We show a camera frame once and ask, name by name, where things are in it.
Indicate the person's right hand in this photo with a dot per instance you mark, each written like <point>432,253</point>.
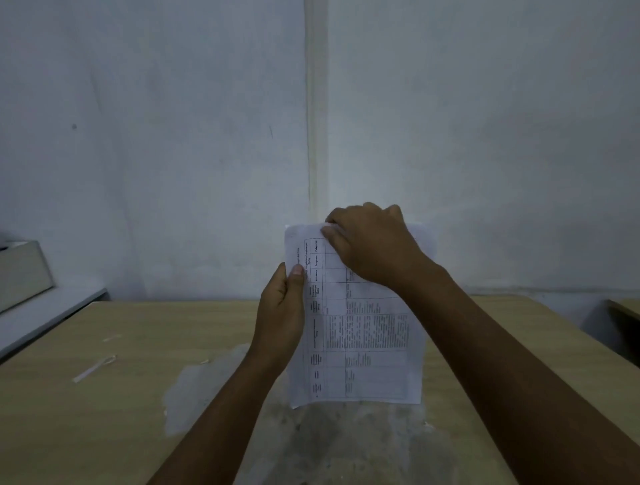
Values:
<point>380,250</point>

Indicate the person's left hand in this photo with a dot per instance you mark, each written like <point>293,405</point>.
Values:
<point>276,320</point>

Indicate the person's left thumb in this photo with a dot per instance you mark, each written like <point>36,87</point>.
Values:
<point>297,282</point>

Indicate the person's right thumb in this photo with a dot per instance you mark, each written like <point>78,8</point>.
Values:
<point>334,240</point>

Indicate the white printed paper sheet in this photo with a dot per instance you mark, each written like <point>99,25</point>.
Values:
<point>370,339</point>

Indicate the person's left forearm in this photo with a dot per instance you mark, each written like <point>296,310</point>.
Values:
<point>220,429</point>

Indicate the person's right forearm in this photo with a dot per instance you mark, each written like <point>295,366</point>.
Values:
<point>510,389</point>

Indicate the white side table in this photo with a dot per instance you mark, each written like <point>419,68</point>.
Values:
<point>45,315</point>

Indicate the white box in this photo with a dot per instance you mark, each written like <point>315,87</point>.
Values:
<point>22,275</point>

